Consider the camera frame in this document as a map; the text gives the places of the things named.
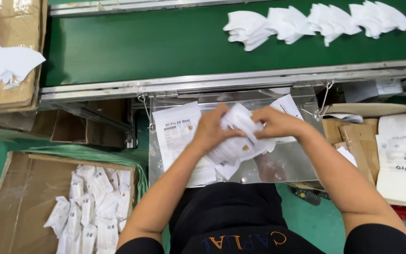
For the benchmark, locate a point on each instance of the heap of packed mask pouches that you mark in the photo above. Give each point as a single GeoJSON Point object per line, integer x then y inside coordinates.
{"type": "Point", "coordinates": [90, 211]}

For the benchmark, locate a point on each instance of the big stack of printed bags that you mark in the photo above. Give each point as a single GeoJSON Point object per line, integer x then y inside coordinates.
{"type": "Point", "coordinates": [405, 165]}

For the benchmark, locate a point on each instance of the loose white masks on carton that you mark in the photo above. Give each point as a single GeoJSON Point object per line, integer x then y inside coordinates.
{"type": "Point", "coordinates": [7, 63]}

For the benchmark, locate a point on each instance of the green conveyor belt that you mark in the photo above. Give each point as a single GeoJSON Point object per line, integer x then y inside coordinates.
{"type": "Point", "coordinates": [174, 42]}

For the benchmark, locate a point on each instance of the tall brown cardboard carton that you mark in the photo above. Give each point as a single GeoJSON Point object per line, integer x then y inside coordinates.
{"type": "Point", "coordinates": [16, 24]}

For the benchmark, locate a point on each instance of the black foot pedal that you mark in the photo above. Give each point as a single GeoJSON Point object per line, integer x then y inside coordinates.
{"type": "Point", "coordinates": [307, 195]}

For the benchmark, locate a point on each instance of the stack of empty printed pouches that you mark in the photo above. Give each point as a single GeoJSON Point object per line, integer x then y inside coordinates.
{"type": "Point", "coordinates": [178, 137]}

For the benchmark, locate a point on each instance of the brown cardboard boxes under conveyor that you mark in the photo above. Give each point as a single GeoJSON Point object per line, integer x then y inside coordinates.
{"type": "Point", "coordinates": [83, 127]}

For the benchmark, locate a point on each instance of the person's right hand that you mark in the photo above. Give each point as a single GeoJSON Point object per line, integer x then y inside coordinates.
{"type": "Point", "coordinates": [282, 123]}

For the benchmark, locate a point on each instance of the white face mask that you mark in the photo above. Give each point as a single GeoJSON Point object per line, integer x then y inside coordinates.
{"type": "Point", "coordinates": [240, 118]}

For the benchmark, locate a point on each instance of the stainless steel work tray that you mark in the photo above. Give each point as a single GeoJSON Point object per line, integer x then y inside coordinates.
{"type": "Point", "coordinates": [287, 162]}

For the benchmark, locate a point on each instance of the person's black shirt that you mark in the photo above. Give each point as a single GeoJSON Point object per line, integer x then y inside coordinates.
{"type": "Point", "coordinates": [231, 218]}

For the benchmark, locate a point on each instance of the white printed mask pouch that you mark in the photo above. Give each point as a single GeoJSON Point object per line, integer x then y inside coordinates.
{"type": "Point", "coordinates": [234, 151]}

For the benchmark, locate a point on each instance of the pile of white face masks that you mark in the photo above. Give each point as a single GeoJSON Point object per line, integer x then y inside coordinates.
{"type": "Point", "coordinates": [379, 19]}
{"type": "Point", "coordinates": [289, 24]}
{"type": "Point", "coordinates": [331, 23]}
{"type": "Point", "coordinates": [248, 30]}

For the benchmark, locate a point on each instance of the person's left hand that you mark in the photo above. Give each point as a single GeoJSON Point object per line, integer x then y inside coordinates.
{"type": "Point", "coordinates": [208, 130]}

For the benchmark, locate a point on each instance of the brown cardboard box with flaps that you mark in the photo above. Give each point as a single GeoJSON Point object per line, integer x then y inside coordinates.
{"type": "Point", "coordinates": [356, 137]}

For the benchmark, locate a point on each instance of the large open cardboard box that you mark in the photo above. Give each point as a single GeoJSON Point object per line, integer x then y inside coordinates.
{"type": "Point", "coordinates": [23, 201]}

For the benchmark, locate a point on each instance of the white printed pouch with stripe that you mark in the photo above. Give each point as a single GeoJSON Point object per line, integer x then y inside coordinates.
{"type": "Point", "coordinates": [287, 104]}

